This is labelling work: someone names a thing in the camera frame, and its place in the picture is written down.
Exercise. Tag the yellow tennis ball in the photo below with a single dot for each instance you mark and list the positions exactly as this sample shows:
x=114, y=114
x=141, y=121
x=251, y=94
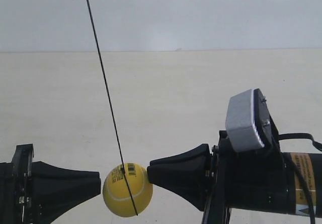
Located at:
x=127, y=190

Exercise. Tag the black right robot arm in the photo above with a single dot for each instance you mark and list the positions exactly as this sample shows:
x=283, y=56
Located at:
x=304, y=178

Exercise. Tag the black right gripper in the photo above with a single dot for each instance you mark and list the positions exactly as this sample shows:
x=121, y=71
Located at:
x=247, y=181

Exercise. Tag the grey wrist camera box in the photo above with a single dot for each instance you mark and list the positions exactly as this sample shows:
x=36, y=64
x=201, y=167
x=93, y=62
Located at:
x=240, y=123

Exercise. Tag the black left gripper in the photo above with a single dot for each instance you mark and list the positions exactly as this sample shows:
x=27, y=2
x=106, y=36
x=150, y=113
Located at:
x=55, y=190

